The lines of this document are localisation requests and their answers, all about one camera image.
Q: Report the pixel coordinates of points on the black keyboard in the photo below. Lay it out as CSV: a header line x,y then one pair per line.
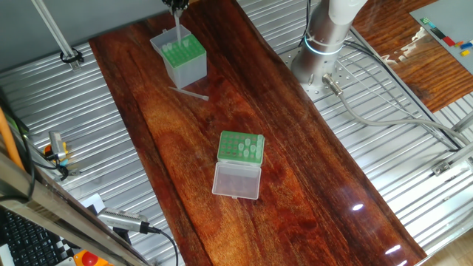
x,y
26,240

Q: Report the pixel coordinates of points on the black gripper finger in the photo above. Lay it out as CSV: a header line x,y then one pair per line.
x,y
182,4
170,3

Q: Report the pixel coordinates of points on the yellow orange turtle toy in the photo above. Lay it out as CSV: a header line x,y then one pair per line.
x,y
47,149

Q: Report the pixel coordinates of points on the blue block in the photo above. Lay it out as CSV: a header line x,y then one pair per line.
x,y
466,46

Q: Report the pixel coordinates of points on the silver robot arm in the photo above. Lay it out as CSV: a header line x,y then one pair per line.
x,y
321,33

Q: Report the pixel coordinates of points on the green clear pipette tip box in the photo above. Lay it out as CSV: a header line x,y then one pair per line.
x,y
184,70
236,181

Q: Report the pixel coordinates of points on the aluminium post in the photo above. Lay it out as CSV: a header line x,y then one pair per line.
x,y
55,31

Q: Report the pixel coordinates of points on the red block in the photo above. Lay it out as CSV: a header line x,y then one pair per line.
x,y
448,41

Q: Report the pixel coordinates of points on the green block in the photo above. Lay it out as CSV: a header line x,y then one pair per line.
x,y
424,20

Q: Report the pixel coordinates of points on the yellow block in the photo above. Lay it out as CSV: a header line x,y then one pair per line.
x,y
465,52

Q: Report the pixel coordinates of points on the orange emergency stop box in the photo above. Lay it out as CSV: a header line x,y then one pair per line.
x,y
88,258

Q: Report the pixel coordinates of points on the orange tube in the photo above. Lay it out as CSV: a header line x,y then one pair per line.
x,y
8,140

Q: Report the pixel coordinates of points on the silver camera on stand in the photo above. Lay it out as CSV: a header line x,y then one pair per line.
x,y
122,219

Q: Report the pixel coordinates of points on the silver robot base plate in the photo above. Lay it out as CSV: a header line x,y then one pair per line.
x,y
347,74

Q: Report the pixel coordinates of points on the shiny steel rail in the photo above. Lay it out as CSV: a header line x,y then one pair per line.
x,y
44,203

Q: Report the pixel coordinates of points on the aluminium profile bar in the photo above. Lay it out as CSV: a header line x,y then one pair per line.
x,y
463,123
454,159

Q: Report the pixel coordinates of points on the glossy brown wooden board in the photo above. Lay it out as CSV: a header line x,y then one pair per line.
x,y
258,229

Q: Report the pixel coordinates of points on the grey board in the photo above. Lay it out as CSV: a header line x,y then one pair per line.
x,y
451,18

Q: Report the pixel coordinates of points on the black block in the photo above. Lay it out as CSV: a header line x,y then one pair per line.
x,y
438,33

